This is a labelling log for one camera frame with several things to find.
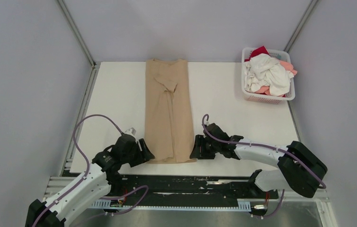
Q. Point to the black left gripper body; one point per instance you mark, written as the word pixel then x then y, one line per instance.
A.
pixel 135 157

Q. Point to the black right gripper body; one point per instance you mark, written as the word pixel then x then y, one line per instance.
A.
pixel 212 149

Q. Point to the beige t-shirt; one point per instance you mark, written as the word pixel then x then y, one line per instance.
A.
pixel 169 130

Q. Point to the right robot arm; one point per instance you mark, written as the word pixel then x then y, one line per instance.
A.
pixel 295 166

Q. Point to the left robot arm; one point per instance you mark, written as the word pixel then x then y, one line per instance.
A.
pixel 99 179

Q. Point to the pink t-shirt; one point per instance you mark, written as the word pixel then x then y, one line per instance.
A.
pixel 275 80

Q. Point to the white crumpled t-shirt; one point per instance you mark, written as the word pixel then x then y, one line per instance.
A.
pixel 253 67

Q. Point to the red t-shirt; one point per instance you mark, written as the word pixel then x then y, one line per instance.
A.
pixel 256 52

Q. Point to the white plastic laundry basket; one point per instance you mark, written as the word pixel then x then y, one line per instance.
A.
pixel 280 55

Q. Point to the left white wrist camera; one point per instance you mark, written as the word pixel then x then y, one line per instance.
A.
pixel 131 131

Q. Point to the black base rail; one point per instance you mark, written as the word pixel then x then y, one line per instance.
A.
pixel 178 190

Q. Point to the white slotted cable duct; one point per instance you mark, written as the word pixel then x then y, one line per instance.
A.
pixel 241 206

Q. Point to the right aluminium frame post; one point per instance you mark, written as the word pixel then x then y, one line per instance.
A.
pixel 301 24

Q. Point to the aluminium frame post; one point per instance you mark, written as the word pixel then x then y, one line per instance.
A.
pixel 301 24
pixel 75 30

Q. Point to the left aluminium frame post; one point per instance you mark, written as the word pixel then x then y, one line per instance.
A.
pixel 75 30

